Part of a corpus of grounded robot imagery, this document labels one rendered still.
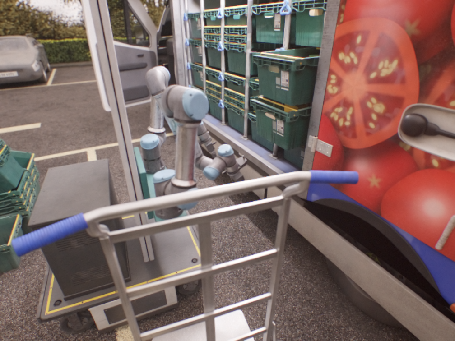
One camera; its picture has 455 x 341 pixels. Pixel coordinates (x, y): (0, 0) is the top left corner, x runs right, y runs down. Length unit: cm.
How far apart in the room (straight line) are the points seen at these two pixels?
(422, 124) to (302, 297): 130
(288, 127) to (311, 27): 62
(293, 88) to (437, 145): 71
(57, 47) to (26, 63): 548
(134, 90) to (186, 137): 351
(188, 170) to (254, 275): 113
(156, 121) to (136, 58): 288
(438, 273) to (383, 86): 80
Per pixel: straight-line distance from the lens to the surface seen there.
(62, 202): 147
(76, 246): 147
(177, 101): 107
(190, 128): 108
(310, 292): 202
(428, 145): 126
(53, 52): 1557
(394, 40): 128
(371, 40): 133
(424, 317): 159
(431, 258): 140
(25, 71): 1015
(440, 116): 123
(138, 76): 464
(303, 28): 186
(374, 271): 162
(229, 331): 179
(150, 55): 475
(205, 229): 81
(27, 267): 255
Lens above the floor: 157
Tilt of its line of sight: 29 degrees down
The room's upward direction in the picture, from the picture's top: straight up
